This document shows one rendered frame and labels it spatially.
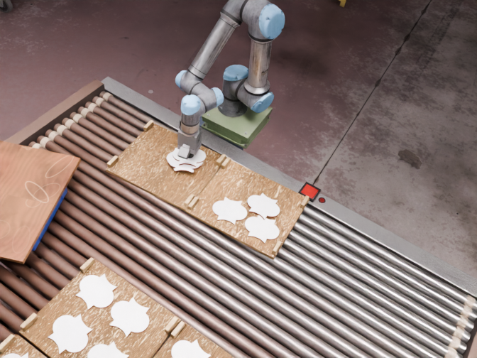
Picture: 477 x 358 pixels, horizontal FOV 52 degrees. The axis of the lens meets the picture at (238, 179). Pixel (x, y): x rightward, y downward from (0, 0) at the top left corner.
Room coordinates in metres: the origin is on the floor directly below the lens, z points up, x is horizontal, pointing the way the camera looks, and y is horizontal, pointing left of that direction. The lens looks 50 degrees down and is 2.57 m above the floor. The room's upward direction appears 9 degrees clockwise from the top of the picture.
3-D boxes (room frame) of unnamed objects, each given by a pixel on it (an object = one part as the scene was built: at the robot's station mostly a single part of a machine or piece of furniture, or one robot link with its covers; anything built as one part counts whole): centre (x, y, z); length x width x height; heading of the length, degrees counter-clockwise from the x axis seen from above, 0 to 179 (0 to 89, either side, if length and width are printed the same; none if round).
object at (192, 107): (1.43, 0.23, 1.24); 0.09 x 0.08 x 0.11; 140
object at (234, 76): (1.81, 0.08, 1.11); 0.13 x 0.12 x 0.14; 50
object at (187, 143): (1.41, 0.24, 1.08); 0.12 x 0.09 x 0.16; 167
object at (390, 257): (1.38, -0.13, 0.90); 1.95 x 0.05 x 0.05; 63
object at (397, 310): (1.20, -0.04, 0.90); 1.95 x 0.05 x 0.05; 63
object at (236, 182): (1.24, -0.06, 0.93); 0.41 x 0.35 x 0.02; 67
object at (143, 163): (1.40, 0.32, 0.93); 0.41 x 0.35 x 0.02; 68
